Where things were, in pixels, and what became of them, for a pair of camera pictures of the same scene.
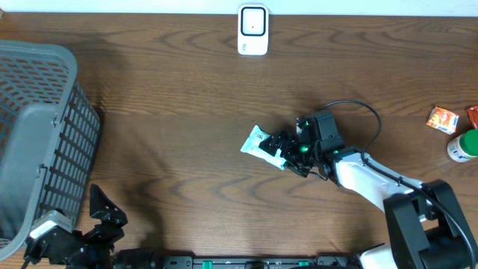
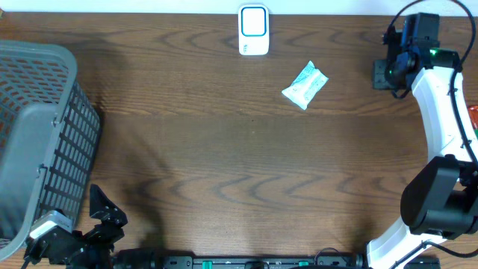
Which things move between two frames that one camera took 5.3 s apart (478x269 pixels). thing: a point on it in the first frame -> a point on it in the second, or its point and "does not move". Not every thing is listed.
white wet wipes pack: x=251 y=146 -> x=305 y=87
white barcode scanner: x=253 y=29 does not move
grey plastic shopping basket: x=49 y=132 does not move
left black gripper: x=109 y=235 does not move
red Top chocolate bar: x=473 y=113 does not move
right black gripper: x=290 y=140 -> x=379 y=77
